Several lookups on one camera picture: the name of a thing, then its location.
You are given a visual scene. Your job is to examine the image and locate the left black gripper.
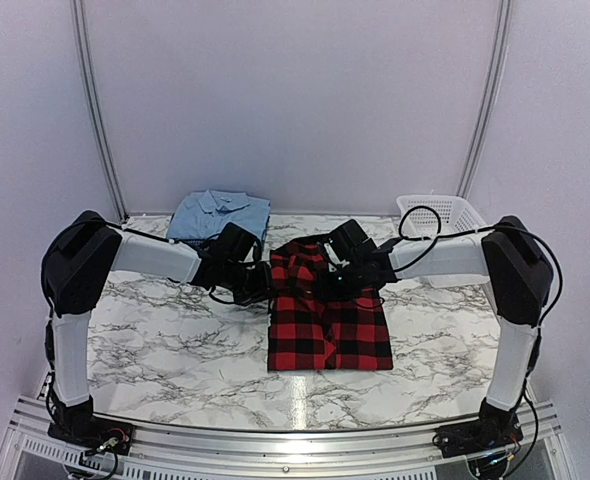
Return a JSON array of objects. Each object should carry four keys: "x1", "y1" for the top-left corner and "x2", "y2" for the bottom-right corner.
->
[{"x1": 221, "y1": 260, "x2": 277, "y2": 306}]

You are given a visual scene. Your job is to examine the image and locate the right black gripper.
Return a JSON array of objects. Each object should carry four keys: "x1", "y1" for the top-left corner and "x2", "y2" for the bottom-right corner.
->
[{"x1": 313, "y1": 260, "x2": 366, "y2": 303}]

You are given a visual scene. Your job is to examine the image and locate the red black plaid shirt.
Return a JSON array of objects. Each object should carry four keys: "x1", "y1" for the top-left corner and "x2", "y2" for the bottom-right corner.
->
[{"x1": 267, "y1": 235, "x2": 393, "y2": 372}]

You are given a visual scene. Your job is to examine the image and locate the white plastic basket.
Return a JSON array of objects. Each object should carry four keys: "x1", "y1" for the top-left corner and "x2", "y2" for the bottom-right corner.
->
[{"x1": 396, "y1": 194, "x2": 489, "y2": 288}]

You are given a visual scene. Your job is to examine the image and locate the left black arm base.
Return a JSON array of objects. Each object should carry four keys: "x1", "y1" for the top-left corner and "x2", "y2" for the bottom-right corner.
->
[{"x1": 45, "y1": 392, "x2": 134, "y2": 455}]

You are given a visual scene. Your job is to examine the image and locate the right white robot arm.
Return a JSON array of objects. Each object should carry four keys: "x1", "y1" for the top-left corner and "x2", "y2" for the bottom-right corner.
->
[{"x1": 312, "y1": 216, "x2": 561, "y2": 448}]

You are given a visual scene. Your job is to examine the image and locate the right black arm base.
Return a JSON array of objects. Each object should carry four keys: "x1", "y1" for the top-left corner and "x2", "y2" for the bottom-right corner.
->
[{"x1": 432, "y1": 400, "x2": 523, "y2": 458}]

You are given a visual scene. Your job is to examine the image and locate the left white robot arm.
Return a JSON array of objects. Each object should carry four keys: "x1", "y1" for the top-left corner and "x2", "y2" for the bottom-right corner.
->
[{"x1": 40, "y1": 211, "x2": 271, "y2": 445}]

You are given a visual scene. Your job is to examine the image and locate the blue checked folded shirt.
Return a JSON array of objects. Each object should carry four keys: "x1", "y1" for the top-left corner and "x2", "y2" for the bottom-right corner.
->
[{"x1": 181, "y1": 238, "x2": 211, "y2": 248}]

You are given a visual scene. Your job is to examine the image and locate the light blue folded shirt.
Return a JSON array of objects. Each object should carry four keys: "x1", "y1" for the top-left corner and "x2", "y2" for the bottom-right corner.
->
[{"x1": 166, "y1": 189, "x2": 271, "y2": 243}]

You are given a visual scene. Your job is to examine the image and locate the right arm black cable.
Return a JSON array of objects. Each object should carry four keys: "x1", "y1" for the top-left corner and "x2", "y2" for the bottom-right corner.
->
[{"x1": 294, "y1": 204, "x2": 566, "y2": 451}]

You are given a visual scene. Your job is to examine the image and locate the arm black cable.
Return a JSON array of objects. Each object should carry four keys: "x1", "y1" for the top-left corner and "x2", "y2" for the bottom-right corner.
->
[
  {"x1": 294, "y1": 204, "x2": 566, "y2": 451},
  {"x1": 42, "y1": 222, "x2": 266, "y2": 421}
]

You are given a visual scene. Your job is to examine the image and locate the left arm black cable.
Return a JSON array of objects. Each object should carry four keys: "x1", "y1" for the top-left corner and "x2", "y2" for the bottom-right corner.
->
[{"x1": 42, "y1": 222, "x2": 266, "y2": 421}]

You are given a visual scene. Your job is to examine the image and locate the left aluminium corner post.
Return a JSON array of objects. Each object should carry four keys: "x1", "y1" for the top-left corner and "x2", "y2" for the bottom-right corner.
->
[{"x1": 70, "y1": 0, "x2": 129, "y2": 222}]

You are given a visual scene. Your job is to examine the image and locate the aluminium corner post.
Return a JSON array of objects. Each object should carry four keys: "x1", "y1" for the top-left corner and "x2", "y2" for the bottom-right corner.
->
[
  {"x1": 70, "y1": 0, "x2": 129, "y2": 222},
  {"x1": 456, "y1": 0, "x2": 514, "y2": 198}
]

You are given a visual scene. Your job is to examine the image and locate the aluminium front rail frame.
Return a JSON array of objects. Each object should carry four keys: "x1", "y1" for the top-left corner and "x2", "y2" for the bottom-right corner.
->
[{"x1": 0, "y1": 397, "x2": 574, "y2": 479}]

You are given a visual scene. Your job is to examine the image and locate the right aluminium corner post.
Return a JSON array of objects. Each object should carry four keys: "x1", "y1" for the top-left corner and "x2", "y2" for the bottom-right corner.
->
[{"x1": 456, "y1": 0, "x2": 514, "y2": 198}]

